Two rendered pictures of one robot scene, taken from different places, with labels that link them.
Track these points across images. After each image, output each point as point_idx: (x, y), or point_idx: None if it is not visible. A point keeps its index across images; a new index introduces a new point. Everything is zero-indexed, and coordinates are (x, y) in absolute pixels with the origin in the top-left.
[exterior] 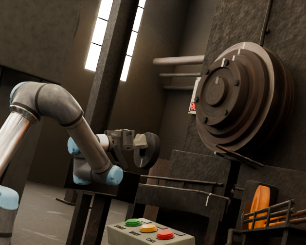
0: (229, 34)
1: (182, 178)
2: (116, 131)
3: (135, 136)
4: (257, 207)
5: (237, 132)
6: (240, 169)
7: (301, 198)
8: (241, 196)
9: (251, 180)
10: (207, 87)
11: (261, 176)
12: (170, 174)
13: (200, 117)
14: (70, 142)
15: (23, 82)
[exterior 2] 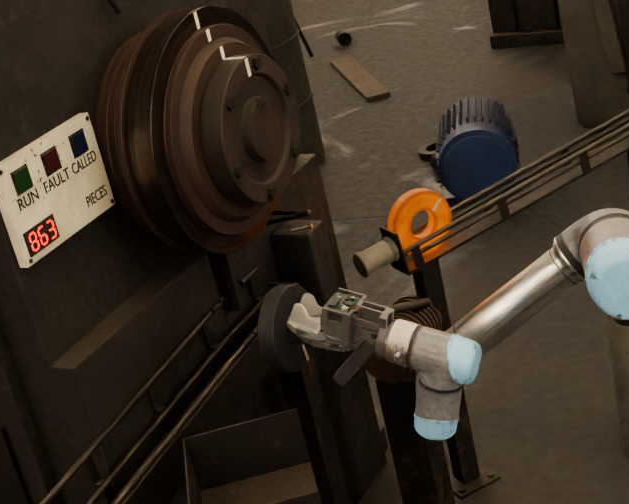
0: (6, 14)
1: (137, 385)
2: (374, 303)
3: (306, 312)
4: (449, 210)
5: None
6: (226, 253)
7: (309, 206)
8: (255, 284)
9: (308, 229)
10: (234, 135)
11: None
12: (105, 415)
13: (260, 196)
14: (476, 359)
15: None
